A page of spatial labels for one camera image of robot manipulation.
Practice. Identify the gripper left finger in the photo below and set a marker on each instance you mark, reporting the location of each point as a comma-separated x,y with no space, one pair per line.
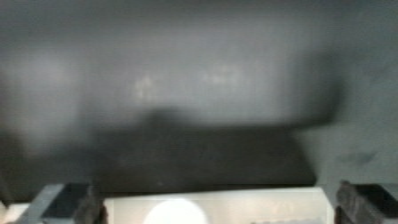
68,204

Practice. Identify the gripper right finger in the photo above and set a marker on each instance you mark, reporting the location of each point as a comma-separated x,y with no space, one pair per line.
366,205

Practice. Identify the white drawer box with knob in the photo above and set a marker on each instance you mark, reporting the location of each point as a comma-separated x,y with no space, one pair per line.
261,206

